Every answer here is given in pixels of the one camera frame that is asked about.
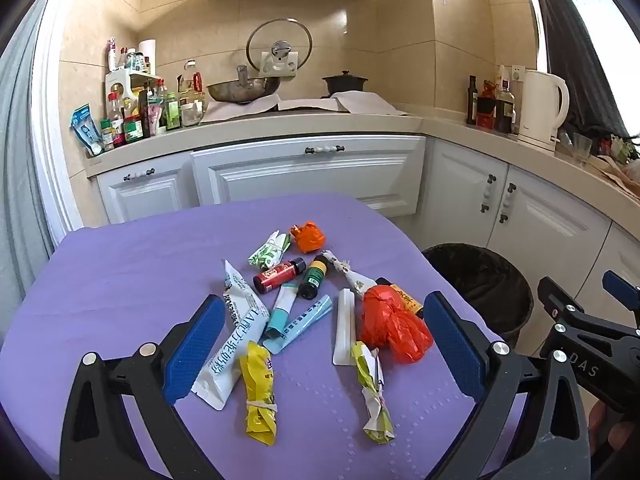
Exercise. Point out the white door frame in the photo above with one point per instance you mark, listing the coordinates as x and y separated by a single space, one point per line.
50 135

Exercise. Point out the white plastic bottle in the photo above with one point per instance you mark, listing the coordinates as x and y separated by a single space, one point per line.
501 77

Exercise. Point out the clear glass cup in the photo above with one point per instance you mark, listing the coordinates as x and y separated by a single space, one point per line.
581 150

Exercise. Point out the person's right hand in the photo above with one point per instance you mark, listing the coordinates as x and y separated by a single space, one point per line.
620 437

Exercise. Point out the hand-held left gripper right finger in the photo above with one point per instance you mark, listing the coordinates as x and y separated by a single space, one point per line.
452 345

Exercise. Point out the light blue packet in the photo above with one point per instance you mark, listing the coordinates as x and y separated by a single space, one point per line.
302 322

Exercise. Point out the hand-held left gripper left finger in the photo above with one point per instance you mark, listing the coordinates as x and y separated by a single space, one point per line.
195 345

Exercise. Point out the paper towel roll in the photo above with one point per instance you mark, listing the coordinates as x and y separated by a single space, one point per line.
147 55

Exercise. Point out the folded white paper sheet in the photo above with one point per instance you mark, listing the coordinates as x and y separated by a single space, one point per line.
370 102

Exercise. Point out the dark olive oil bottle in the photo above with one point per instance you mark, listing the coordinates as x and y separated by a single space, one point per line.
472 105

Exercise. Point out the black lined trash bin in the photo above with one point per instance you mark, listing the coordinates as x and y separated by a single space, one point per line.
475 280

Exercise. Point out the white twisted wrapper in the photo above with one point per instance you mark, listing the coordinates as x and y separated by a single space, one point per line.
357 280

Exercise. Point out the narrow white cabinet door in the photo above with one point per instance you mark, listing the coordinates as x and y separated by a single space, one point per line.
450 195

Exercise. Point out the white wall socket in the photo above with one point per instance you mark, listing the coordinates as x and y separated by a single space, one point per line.
518 74

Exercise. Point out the red black condiment jar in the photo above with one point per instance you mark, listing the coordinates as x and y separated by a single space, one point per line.
485 117

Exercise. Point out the steel wok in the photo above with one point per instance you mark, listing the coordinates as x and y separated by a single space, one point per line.
240 91

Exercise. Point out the group of condiment bottles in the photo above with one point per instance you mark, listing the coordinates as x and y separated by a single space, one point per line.
132 127

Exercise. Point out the red plastic bag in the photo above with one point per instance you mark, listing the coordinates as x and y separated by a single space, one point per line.
390 325

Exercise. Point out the dark bottle green label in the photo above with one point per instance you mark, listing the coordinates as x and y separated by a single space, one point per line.
312 280

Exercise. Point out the white milk powder packet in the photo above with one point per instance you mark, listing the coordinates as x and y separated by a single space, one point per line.
235 330

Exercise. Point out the small red bottle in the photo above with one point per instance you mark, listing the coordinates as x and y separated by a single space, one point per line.
272 278

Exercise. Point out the yellow wrapper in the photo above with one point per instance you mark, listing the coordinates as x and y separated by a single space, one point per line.
257 385

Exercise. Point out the dark soy sauce bottle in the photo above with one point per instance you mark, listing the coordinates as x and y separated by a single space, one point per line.
504 110

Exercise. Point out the white electric kettle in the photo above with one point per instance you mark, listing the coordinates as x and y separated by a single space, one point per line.
537 110

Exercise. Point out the white wall lid holder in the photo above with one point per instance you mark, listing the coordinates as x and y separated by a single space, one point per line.
287 67

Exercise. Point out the dark curtain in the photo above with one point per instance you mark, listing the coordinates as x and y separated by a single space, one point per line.
575 60

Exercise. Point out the glass pot lid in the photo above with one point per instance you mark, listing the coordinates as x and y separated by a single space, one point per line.
265 40

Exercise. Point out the beige kitchen countertop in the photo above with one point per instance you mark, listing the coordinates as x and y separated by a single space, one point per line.
450 130

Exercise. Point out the small white cabinet door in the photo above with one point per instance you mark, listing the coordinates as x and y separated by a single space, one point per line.
150 195

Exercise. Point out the large white cabinet door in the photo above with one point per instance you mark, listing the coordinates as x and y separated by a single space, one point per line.
625 260

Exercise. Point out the white plastic strip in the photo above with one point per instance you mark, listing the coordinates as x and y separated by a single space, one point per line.
345 330

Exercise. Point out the bright window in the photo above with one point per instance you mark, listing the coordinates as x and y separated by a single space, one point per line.
615 60

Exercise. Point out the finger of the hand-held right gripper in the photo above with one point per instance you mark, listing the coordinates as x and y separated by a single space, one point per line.
620 285
552 292

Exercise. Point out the white spice rack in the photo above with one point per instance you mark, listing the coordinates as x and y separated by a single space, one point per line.
120 82

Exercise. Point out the teal white tube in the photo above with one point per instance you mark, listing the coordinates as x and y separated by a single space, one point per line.
281 310

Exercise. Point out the flat white paper sheet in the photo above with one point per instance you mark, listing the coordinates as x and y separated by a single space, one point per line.
225 110

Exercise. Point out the green white wrapper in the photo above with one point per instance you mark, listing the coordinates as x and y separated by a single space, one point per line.
267 255

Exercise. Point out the wide white drawer front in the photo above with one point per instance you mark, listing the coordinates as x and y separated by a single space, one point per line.
300 175

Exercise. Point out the grey door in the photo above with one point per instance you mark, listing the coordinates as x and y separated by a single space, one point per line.
15 150

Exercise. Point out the yellow-green white wrapper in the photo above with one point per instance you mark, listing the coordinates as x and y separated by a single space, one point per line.
372 395

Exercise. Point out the orange wrapper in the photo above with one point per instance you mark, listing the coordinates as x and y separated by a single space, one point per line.
309 237

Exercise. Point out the purple tablecloth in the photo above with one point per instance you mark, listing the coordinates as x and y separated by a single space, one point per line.
125 270

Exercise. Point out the black lidded pot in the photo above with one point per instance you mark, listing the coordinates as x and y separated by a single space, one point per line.
345 85

